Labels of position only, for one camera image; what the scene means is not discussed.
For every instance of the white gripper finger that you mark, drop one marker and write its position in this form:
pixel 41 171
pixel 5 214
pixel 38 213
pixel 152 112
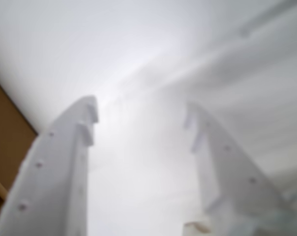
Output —
pixel 52 184
pixel 232 186

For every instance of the brown cardboard box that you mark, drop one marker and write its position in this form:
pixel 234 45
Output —
pixel 8 136

